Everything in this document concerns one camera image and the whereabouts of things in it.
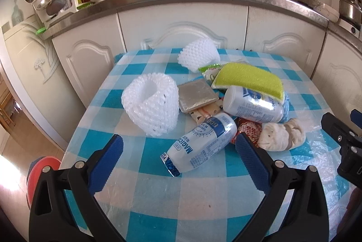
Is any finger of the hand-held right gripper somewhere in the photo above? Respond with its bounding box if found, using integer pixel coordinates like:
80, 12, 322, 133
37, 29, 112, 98
350, 109, 362, 125
322, 113, 362, 181

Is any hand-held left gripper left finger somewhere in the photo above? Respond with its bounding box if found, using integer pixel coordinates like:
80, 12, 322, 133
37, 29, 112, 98
29, 134, 125, 242

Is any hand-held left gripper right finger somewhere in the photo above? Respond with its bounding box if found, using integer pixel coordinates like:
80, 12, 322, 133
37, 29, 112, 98
235, 132, 331, 242

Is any white plastic drink bottle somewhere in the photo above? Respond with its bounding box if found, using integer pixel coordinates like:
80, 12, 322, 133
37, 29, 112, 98
223, 86, 284, 123
161, 113, 237, 177

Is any light blue patterned cloth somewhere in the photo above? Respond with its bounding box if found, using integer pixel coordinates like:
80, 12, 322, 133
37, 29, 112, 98
281, 91, 290, 122

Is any red snack packet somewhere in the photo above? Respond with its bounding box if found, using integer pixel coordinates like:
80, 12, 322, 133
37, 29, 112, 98
230, 118, 265, 148

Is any white plush toy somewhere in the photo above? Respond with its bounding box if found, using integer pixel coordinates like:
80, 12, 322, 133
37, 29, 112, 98
257, 118, 306, 151

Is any blue white checkered tablecloth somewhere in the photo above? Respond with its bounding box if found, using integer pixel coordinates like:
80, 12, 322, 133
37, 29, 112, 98
61, 48, 362, 242

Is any blue cartoon cow packet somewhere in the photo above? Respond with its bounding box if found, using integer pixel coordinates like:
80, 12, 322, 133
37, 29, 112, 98
190, 102, 224, 124

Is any large white foam fruit net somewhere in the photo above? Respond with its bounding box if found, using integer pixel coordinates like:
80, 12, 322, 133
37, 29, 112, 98
121, 73, 180, 137

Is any white induction cooker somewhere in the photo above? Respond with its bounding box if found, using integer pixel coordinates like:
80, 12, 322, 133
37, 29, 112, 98
338, 17, 362, 39

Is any yellow-green sponge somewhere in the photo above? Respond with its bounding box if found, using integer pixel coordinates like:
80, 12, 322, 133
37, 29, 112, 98
212, 63, 284, 103

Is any silver foil packet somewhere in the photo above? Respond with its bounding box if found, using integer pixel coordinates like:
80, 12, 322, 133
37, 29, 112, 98
178, 79, 219, 114

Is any green snack packet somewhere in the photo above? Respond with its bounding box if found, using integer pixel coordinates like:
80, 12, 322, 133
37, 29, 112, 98
198, 63, 224, 81

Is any steel kettle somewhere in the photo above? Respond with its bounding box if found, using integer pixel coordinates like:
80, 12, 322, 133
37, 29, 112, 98
338, 0, 362, 28

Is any white floral bowl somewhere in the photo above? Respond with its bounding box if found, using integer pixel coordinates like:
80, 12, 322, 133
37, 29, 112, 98
312, 0, 340, 23

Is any small white foam fruit net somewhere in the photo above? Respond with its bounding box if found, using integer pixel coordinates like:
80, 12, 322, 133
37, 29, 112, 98
177, 38, 221, 72

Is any frosted glass door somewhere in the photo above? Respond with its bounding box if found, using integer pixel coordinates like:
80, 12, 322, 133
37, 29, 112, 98
0, 0, 85, 152

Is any white kitchen counter cabinet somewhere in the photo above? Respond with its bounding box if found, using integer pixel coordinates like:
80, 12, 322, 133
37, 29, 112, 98
42, 0, 362, 124

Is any white utensil holder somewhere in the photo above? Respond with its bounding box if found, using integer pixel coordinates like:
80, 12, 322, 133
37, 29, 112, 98
31, 0, 67, 23

